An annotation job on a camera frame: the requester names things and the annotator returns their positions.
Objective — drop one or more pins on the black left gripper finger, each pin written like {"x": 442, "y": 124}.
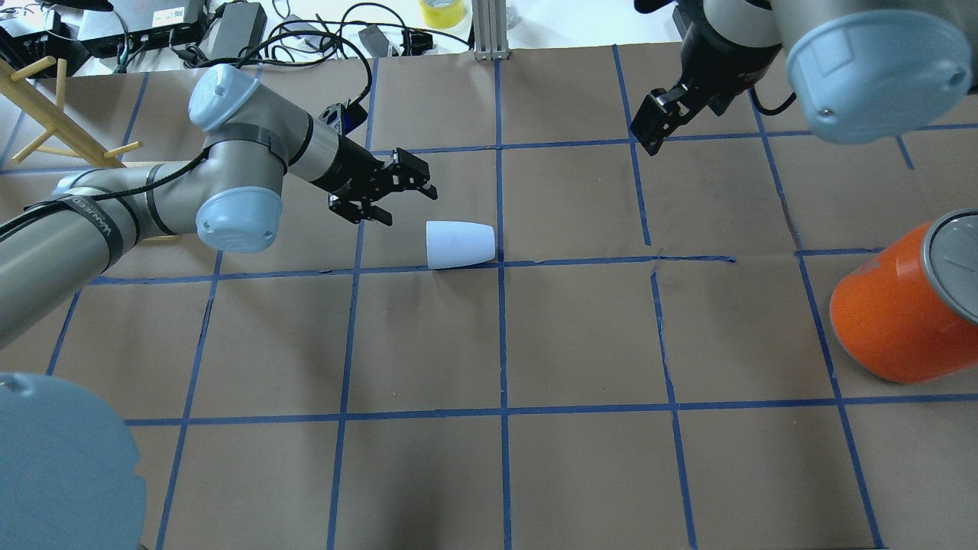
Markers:
{"x": 407, "y": 172}
{"x": 359, "y": 211}

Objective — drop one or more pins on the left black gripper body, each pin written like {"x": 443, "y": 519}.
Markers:
{"x": 350, "y": 169}

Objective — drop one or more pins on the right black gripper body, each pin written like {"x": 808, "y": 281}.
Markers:
{"x": 717, "y": 70}

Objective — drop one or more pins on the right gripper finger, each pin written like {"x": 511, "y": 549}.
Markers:
{"x": 662, "y": 112}

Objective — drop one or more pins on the white plastic cup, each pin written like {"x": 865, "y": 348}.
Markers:
{"x": 458, "y": 244}

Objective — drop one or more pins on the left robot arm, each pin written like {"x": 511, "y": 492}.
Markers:
{"x": 68, "y": 460}

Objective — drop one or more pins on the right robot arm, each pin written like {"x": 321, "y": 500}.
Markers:
{"x": 860, "y": 71}

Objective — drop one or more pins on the black power adapter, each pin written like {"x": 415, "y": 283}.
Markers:
{"x": 376, "y": 42}

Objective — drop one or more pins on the yellow tape roll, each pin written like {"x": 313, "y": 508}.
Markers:
{"x": 442, "y": 14}

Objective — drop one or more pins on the orange tin can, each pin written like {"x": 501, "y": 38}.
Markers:
{"x": 908, "y": 315}

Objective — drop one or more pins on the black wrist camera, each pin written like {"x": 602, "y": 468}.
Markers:
{"x": 344, "y": 118}

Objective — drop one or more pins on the aluminium frame post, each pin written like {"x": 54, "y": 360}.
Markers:
{"x": 491, "y": 35}

